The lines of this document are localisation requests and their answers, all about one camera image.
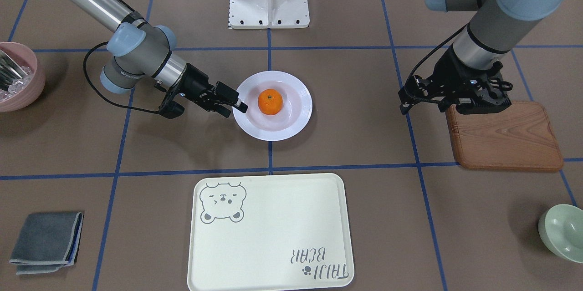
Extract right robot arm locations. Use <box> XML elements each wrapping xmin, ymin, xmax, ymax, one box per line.
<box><xmin>70</xmin><ymin>0</ymin><xmax>248</xmax><ymax>119</ymax></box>

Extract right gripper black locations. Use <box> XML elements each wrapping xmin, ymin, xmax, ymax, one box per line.
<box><xmin>174</xmin><ymin>63</ymin><xmax>249</xmax><ymax>118</ymax></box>

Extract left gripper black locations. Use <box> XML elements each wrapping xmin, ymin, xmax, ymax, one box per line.
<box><xmin>398</xmin><ymin>48</ymin><xmax>511</xmax><ymax>115</ymax></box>

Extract folded grey cloth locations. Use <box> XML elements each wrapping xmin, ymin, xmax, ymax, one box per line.
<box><xmin>9</xmin><ymin>212</ymin><xmax>85</xmax><ymax>275</ymax></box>

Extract cream bear print tray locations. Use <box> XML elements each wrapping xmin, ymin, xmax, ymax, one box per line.
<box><xmin>187</xmin><ymin>173</ymin><xmax>355</xmax><ymax>291</ymax></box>

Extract white round plate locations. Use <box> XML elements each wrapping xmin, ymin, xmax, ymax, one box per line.
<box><xmin>234</xmin><ymin>71</ymin><xmax>313</xmax><ymax>142</ymax></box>

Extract orange mandarin fruit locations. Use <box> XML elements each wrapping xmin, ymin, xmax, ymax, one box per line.
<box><xmin>257</xmin><ymin>88</ymin><xmax>283</xmax><ymax>115</ymax></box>

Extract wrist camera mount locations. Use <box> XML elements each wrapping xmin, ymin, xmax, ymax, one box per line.
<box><xmin>158</xmin><ymin>85</ymin><xmax>185</xmax><ymax>119</ymax></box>
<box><xmin>472</xmin><ymin>71</ymin><xmax>514</xmax><ymax>102</ymax></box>

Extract green bowl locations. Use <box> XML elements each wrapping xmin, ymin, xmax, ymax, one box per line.
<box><xmin>537</xmin><ymin>204</ymin><xmax>583</xmax><ymax>264</ymax></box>

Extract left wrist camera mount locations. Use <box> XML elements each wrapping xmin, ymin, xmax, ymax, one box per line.
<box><xmin>472</xmin><ymin>71</ymin><xmax>514</xmax><ymax>102</ymax></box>

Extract pink bowl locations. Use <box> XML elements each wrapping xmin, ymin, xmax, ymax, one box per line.
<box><xmin>0</xmin><ymin>42</ymin><xmax>46</xmax><ymax>113</ymax></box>

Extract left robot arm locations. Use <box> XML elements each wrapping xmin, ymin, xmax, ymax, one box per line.
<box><xmin>398</xmin><ymin>0</ymin><xmax>563</xmax><ymax>115</ymax></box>

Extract metal scoop in bowl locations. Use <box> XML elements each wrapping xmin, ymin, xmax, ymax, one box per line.
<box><xmin>0</xmin><ymin>50</ymin><xmax>28</xmax><ymax>92</ymax></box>

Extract wooden cutting board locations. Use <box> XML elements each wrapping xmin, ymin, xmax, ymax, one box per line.
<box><xmin>446</xmin><ymin>102</ymin><xmax>564</xmax><ymax>172</ymax></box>

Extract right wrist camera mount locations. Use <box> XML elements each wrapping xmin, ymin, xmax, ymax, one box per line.
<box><xmin>158</xmin><ymin>85</ymin><xmax>185</xmax><ymax>119</ymax></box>

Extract clear ice cubes in bowl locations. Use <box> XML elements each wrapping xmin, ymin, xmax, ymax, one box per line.
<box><xmin>0</xmin><ymin>66</ymin><xmax>35</xmax><ymax>102</ymax></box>

